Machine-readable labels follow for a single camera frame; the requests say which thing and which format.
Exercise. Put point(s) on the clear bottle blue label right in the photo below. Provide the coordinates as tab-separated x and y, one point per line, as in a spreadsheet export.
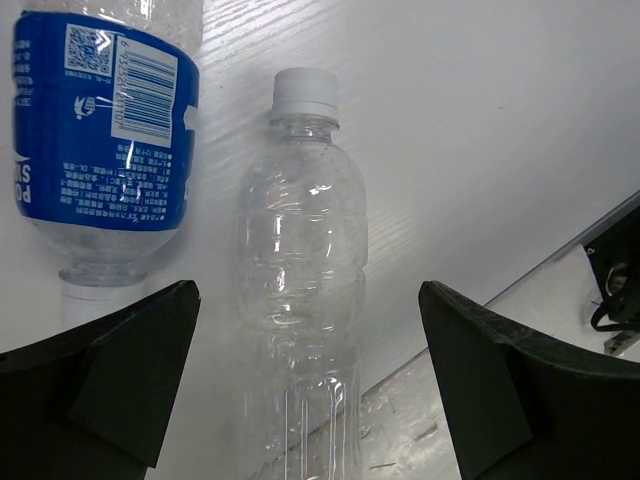
104	120

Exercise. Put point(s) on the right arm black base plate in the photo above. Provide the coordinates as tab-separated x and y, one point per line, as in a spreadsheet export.
614	259

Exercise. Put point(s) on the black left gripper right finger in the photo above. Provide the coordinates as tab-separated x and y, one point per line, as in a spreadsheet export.
521	404

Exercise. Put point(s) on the clear bottle with white cap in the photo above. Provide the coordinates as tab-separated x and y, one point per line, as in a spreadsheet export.
302	248

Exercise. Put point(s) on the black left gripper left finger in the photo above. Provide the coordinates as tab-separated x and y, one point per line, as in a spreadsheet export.
94	402

